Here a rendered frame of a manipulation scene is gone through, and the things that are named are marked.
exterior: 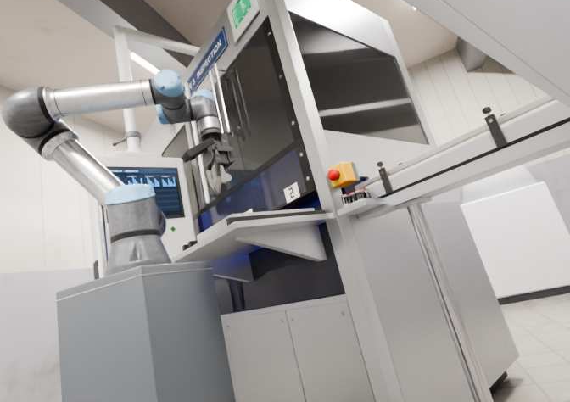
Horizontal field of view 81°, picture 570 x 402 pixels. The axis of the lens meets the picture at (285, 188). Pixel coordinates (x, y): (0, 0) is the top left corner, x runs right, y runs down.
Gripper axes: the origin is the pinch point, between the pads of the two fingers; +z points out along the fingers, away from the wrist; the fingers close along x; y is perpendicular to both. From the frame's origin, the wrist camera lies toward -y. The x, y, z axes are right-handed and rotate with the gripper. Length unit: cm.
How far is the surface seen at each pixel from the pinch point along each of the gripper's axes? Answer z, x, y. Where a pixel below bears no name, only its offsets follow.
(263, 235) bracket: 16.5, -2.1, 12.6
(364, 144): -15, -12, 68
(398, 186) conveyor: 11, -32, 49
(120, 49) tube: -131, 96, 7
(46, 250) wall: -47, 290, -23
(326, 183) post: 2.4, -11.4, 38.0
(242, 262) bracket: 19, 48, 34
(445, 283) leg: 44, -34, 54
